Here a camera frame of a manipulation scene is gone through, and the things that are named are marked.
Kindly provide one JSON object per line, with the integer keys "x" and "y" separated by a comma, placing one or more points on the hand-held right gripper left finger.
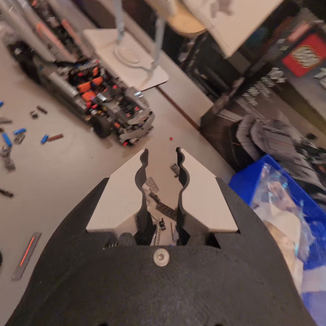
{"x": 114, "y": 203}

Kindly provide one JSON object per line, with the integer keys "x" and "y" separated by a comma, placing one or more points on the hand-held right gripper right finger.
{"x": 208, "y": 203}

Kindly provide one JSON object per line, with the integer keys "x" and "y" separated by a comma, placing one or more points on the pile of dark lego pieces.
{"x": 165, "y": 209}

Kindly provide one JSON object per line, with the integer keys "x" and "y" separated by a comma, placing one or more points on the grey lego tile orange stripe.
{"x": 30, "y": 244}

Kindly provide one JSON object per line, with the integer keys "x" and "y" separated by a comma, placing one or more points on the grey lego car model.
{"x": 101, "y": 101}

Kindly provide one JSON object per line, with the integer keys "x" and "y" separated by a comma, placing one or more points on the group of small lego connectors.
{"x": 19, "y": 131}

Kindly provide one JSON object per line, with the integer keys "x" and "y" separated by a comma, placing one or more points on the brown lego axle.
{"x": 56, "y": 137}

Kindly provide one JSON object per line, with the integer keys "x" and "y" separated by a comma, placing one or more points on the black lego set box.
{"x": 267, "y": 127}

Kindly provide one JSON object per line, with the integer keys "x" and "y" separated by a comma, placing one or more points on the black lego axle pin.
{"x": 6, "y": 192}

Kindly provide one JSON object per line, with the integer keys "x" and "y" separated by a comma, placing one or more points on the blue plastic bin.
{"x": 244, "y": 183}

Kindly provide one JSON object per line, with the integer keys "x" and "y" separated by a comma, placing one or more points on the heap of clear plastic bags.
{"x": 277, "y": 203}

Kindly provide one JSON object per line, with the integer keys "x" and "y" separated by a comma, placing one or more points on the white metal book stand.
{"x": 109, "y": 43}

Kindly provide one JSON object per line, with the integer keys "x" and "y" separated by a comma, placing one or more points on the open instruction booklet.
{"x": 242, "y": 12}

